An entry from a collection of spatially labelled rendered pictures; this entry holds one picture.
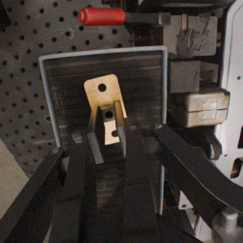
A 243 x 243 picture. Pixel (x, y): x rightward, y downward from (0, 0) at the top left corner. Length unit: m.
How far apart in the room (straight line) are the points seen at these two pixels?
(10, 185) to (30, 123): 1.35
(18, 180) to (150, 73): 1.87
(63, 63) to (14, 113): 0.60
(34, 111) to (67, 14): 0.37
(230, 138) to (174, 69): 0.29
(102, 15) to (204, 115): 0.24
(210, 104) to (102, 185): 0.23
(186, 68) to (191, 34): 0.05
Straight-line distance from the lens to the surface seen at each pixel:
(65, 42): 0.69
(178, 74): 0.29
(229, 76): 0.46
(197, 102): 0.34
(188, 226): 0.65
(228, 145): 0.53
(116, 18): 0.23
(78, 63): 0.21
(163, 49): 0.21
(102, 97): 0.21
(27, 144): 0.84
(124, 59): 0.21
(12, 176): 1.99
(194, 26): 0.32
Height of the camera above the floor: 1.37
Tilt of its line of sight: 67 degrees down
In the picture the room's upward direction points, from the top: 169 degrees clockwise
